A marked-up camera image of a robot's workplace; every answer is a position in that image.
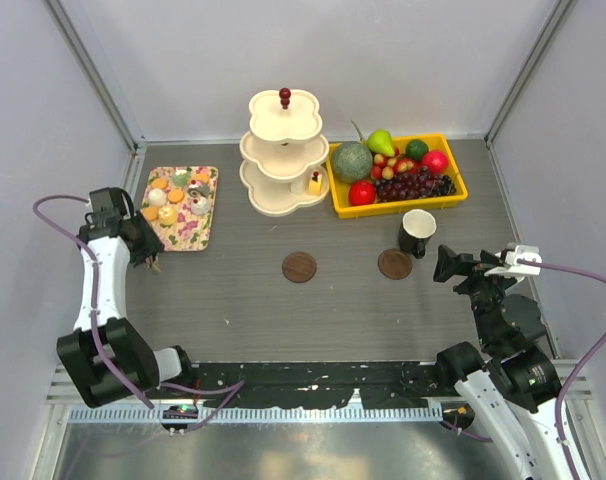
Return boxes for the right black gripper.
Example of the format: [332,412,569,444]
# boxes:
[433,243,520,347]

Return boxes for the metal tongs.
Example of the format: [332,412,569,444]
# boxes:
[144,254,161,274]

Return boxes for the white cupcake with cherry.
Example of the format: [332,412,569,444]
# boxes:
[190,196,211,215]

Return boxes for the yellow cake slice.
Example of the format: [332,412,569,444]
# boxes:
[308,171,323,196]

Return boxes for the white cake slice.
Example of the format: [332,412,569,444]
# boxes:
[290,178,308,195]

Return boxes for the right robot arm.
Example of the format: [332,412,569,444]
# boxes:
[433,244,589,479]

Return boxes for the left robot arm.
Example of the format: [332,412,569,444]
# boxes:
[57,187,197,408]

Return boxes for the yellow round dessert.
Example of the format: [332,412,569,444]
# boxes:
[158,205,178,227]

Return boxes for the white round dessert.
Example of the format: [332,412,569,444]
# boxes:
[147,188,167,207]

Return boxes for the black mug white inside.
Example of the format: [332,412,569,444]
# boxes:
[397,209,437,259]

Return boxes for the floral dessert tray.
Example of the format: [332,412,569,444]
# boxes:
[141,166,219,252]

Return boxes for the right wooden coaster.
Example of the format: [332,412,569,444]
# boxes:
[377,248,413,280]

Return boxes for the wooden coaster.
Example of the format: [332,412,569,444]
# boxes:
[282,252,317,283]
[377,248,413,280]

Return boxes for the orange macaron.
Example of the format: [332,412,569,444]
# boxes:
[167,189,185,204]

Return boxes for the green round dessert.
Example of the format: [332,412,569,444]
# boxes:
[172,169,191,188]

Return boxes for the black grape bunch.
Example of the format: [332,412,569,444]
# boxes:
[431,175,457,197]

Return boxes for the chocolate swirl roll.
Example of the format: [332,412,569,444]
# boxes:
[187,180,210,198]

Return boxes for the purple grape bunch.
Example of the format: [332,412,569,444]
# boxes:
[373,167,445,202]

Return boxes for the pink red apple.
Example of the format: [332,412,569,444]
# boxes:
[421,149,449,174]

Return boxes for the red tomato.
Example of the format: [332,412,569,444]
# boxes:
[348,180,377,207]

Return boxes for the yellow plastic fruit bin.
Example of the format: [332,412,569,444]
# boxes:
[326,133,469,219]

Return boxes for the green lime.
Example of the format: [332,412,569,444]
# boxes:
[405,139,429,162]

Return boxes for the green melon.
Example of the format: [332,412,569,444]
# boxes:
[331,142,373,183]

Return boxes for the green pear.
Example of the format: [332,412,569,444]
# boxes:
[366,129,395,157]

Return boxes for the left wooden coaster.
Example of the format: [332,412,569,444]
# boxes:
[282,252,317,283]

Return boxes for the cream three-tier stand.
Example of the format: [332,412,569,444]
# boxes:
[239,87,330,217]

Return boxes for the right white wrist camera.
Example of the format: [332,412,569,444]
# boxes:
[484,243,542,279]

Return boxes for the white cable duct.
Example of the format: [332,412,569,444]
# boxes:
[68,402,443,425]

